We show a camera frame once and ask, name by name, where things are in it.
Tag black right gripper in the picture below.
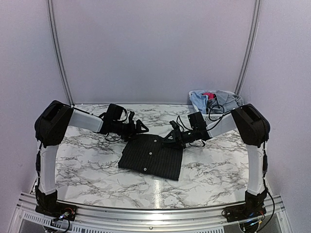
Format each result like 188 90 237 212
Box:
161 128 197 150

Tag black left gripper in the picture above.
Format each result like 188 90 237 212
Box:
113 119 149 142

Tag black pinstriped shirt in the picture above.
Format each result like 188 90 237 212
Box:
118 134 183 181

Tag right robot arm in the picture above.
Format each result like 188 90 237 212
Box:
162 104 270 222

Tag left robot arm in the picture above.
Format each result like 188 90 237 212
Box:
35 100 149 216

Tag white plastic laundry basket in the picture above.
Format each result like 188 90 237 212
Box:
189 89 245 122

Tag red garment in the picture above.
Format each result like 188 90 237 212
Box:
202 92 217 100

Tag grey denim jeans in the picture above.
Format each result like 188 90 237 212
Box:
207 90 244 114

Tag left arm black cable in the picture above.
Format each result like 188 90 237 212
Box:
104 108 129 143

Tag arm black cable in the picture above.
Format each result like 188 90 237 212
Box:
176 103 225 149
104 108 129 143

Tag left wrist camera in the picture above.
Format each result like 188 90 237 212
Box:
128 111 135 124

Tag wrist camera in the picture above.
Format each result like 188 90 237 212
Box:
170 120 180 132
128 111 135 124

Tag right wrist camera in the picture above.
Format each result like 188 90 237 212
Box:
170 120 180 132

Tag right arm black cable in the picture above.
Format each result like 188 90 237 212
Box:
176 103 225 149

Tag aluminium front rail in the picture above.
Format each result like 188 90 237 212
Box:
9 193 292 233

